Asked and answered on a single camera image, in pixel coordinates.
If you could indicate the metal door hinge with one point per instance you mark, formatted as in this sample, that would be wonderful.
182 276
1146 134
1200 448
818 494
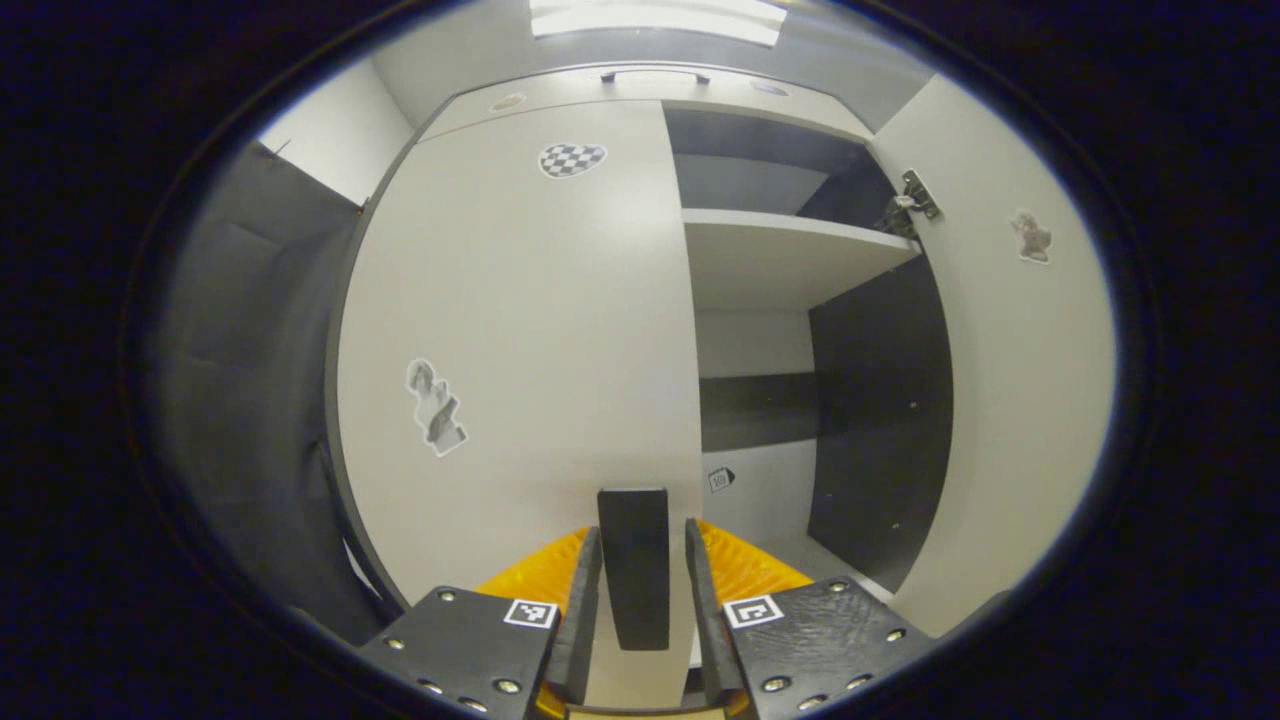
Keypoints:
915 200

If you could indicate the long ceiling light panel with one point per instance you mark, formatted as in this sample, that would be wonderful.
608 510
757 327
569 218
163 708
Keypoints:
655 18

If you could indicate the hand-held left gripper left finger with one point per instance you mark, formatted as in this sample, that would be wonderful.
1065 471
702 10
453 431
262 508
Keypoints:
583 620

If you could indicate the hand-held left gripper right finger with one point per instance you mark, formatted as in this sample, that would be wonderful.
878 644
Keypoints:
705 620

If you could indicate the grey double-door shoe cabinet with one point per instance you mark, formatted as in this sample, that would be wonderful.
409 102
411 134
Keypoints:
780 260

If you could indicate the grey shoe cabinet door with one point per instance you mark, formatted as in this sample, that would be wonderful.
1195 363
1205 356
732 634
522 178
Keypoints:
540 330
1030 400

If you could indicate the black backdrop cloth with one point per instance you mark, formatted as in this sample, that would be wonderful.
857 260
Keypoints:
250 400

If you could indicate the grey cabinet drawer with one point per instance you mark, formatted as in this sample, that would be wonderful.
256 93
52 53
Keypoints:
560 95

